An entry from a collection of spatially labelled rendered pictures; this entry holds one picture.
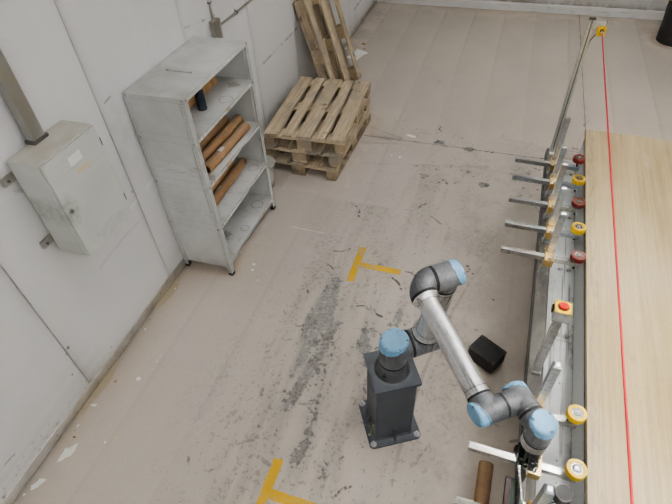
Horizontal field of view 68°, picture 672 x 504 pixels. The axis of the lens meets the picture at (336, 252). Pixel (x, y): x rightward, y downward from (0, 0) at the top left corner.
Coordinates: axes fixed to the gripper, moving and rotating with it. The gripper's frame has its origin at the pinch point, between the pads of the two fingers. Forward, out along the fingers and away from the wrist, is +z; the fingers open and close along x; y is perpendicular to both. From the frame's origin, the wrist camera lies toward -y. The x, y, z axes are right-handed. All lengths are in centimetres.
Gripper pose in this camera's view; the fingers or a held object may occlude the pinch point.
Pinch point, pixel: (521, 460)
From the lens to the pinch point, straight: 221.7
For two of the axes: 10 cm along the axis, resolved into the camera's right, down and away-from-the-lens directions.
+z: 0.4, 7.1, 7.0
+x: 9.4, 2.0, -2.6
